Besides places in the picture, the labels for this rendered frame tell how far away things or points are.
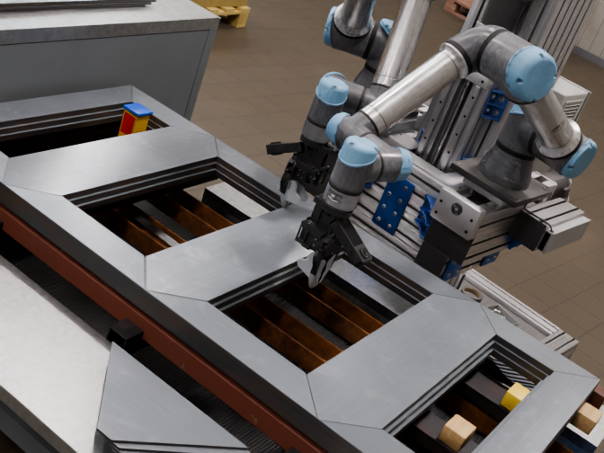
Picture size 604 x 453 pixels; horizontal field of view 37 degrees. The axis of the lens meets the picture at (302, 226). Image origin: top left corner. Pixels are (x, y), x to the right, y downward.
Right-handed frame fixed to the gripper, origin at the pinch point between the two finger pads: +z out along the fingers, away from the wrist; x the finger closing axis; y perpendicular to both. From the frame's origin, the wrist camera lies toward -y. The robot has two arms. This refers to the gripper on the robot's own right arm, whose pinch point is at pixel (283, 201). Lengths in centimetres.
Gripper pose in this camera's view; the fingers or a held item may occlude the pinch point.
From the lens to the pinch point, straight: 237.8
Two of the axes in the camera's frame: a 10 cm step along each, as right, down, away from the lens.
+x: 5.5, -2.2, 8.1
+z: -3.2, 8.3, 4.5
